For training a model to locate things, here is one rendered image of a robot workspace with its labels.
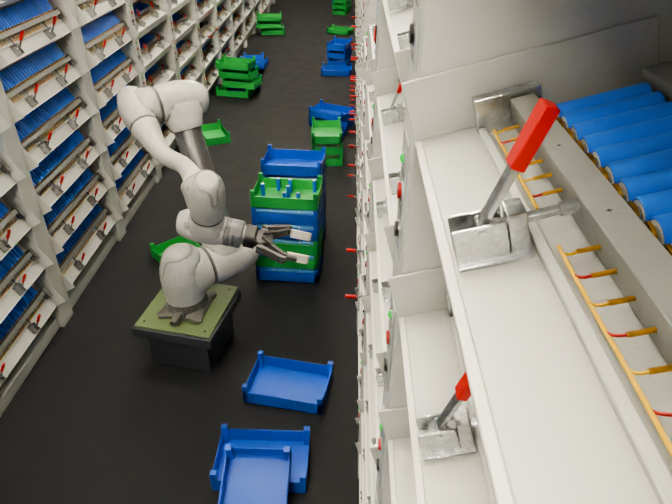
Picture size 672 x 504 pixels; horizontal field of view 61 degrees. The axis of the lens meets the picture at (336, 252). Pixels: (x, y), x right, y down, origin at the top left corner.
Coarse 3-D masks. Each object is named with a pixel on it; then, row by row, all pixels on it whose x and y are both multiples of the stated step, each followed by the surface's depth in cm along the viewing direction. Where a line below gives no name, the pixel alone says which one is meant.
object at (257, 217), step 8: (320, 200) 266; (320, 208) 264; (256, 216) 257; (264, 216) 256; (272, 216) 256; (280, 216) 256; (288, 216) 255; (296, 216) 255; (304, 216) 254; (312, 216) 254; (296, 224) 257; (304, 224) 257; (312, 224) 256
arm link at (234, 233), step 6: (228, 222) 178; (234, 222) 179; (240, 222) 179; (228, 228) 177; (234, 228) 178; (240, 228) 178; (228, 234) 177; (234, 234) 177; (240, 234) 178; (228, 240) 178; (234, 240) 178; (240, 240) 178; (234, 246) 180; (240, 246) 182
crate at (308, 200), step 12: (264, 180) 269; (300, 180) 267; (312, 180) 266; (252, 192) 250; (276, 192) 266; (300, 192) 266; (312, 192) 266; (252, 204) 254; (264, 204) 253; (276, 204) 252; (288, 204) 252; (300, 204) 251; (312, 204) 251
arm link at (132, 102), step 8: (128, 88) 200; (136, 88) 202; (144, 88) 200; (152, 88) 200; (120, 96) 198; (128, 96) 197; (136, 96) 198; (144, 96) 198; (152, 96) 198; (120, 104) 197; (128, 104) 196; (136, 104) 196; (144, 104) 196; (152, 104) 198; (160, 104) 200; (120, 112) 198; (128, 112) 195; (136, 112) 194; (144, 112) 195; (152, 112) 198; (160, 112) 200; (128, 120) 195; (160, 120) 203; (128, 128) 197
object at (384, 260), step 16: (368, 160) 124; (384, 176) 126; (384, 192) 120; (384, 208) 111; (384, 224) 109; (384, 240) 104; (384, 256) 100; (384, 272) 96; (384, 288) 89; (384, 304) 89; (384, 320) 86; (384, 336) 83; (384, 352) 73
